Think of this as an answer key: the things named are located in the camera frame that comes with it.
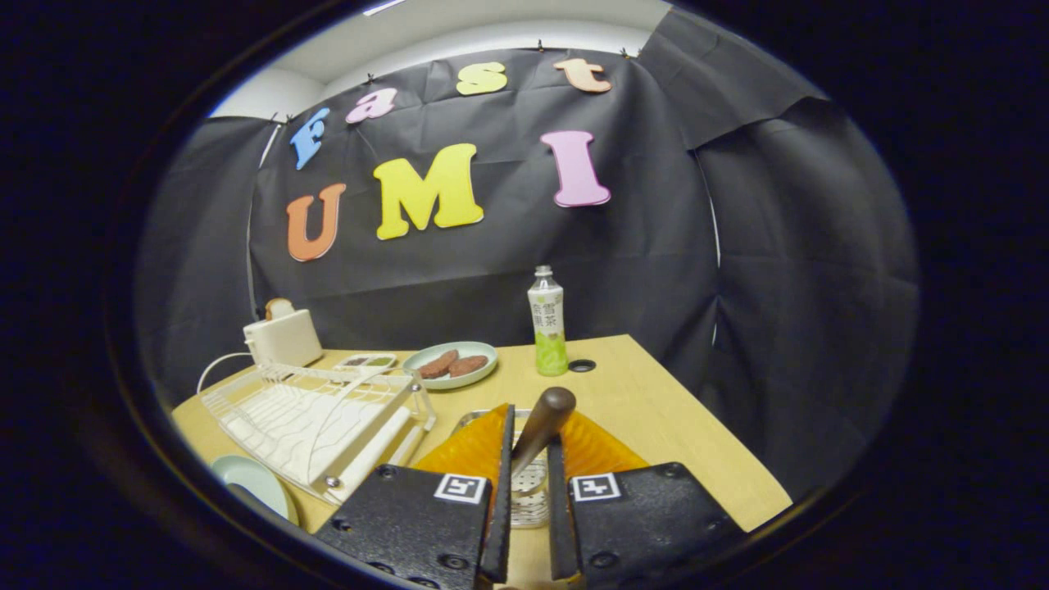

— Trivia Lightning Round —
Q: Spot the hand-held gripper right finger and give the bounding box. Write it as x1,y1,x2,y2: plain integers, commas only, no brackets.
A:
545,408,745,587

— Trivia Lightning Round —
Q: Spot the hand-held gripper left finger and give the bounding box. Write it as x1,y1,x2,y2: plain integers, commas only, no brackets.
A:
314,402,517,590

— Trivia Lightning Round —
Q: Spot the clear wire cutlery basket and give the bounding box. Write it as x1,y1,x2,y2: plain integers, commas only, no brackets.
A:
449,408,566,529

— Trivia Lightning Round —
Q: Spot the wooden handled metal spoon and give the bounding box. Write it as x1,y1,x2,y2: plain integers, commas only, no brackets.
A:
510,387,578,480

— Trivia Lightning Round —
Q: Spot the white wire dish rack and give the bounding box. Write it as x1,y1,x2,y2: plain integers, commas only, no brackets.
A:
200,363,438,506

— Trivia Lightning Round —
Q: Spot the pale green plate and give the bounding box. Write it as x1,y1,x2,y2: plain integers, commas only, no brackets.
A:
211,455,300,527
402,341,499,391

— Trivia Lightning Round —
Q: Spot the white divided snack dish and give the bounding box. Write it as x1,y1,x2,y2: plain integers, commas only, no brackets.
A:
334,352,397,374

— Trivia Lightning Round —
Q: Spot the green tea bottle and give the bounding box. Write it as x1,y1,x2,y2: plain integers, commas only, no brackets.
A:
527,265,569,378

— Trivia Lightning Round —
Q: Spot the black backdrop cloth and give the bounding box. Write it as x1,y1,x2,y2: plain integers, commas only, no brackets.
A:
135,8,923,501

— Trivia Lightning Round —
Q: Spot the white toaster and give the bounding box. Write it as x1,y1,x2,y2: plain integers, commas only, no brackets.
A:
243,308,324,368

